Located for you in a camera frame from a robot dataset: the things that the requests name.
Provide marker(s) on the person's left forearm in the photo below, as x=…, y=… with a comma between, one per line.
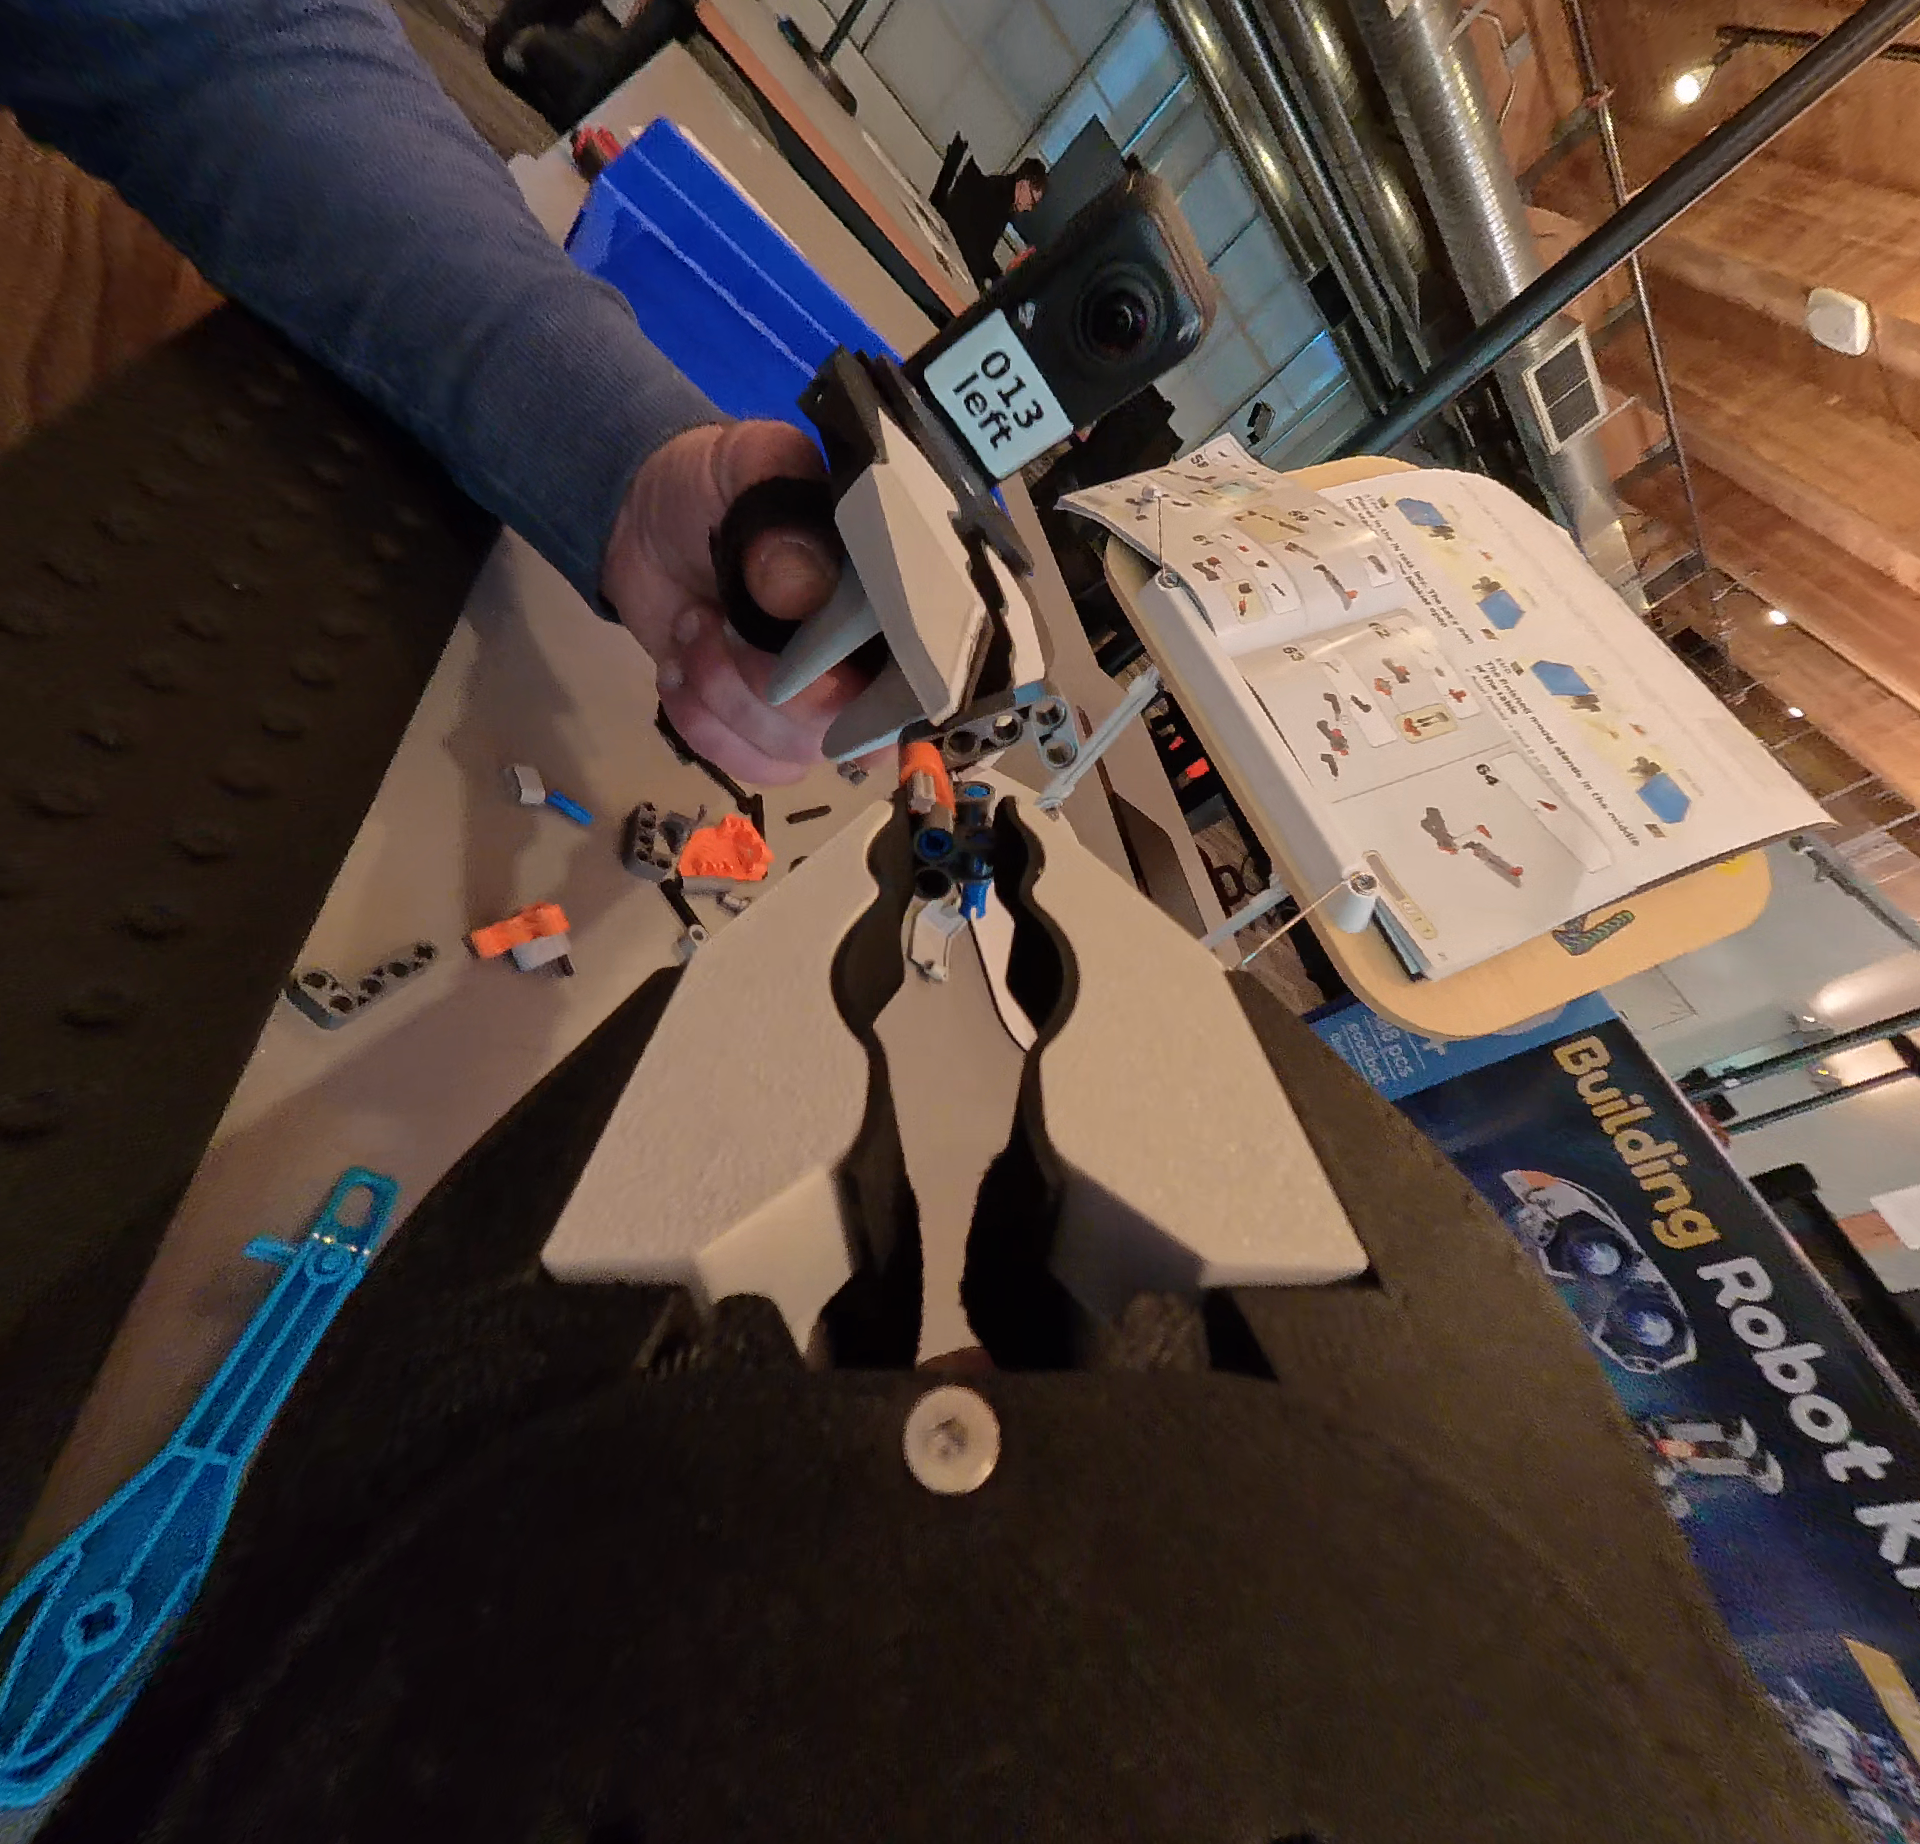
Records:
x=299, y=194

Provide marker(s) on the black office chair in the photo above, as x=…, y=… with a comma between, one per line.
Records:
x=586, y=16

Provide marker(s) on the silver ventilation duct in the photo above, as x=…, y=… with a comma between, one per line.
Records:
x=1470, y=194

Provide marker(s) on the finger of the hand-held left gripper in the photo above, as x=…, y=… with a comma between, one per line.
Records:
x=1025, y=646
x=913, y=582

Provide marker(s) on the small white brick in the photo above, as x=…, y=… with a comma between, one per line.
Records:
x=525, y=785

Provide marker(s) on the dark blue robot kit box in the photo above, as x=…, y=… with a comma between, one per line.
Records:
x=1723, y=1349

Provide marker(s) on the white instruction booklet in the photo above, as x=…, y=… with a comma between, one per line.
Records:
x=1502, y=703

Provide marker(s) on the white ceiling sensor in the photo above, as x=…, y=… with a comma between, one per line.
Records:
x=1839, y=322

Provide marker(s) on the black long beam brick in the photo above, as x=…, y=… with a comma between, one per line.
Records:
x=705, y=777

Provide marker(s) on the ceiling track spotlight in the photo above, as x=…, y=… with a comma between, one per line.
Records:
x=1684, y=88

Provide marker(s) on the grey orange brick assembly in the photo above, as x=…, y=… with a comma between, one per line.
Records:
x=991, y=733

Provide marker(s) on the blue plastic brick tool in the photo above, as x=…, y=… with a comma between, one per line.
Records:
x=180, y=1473

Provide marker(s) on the black ceiling pole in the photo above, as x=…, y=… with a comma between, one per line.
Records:
x=1650, y=210

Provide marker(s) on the grey angled beam brick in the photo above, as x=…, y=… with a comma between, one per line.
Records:
x=361, y=984

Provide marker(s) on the blue plastic bin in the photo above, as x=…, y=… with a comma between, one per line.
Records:
x=705, y=253

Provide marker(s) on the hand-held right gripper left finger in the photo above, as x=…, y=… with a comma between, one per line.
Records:
x=705, y=1124

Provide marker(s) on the grey orange brick cluster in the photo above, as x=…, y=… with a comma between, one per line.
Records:
x=720, y=846

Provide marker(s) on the person's left hand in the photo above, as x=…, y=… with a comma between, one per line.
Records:
x=665, y=570

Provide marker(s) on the orange white brick cluster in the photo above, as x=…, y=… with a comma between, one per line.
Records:
x=520, y=934

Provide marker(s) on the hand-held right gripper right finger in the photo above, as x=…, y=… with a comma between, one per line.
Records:
x=1200, y=1124

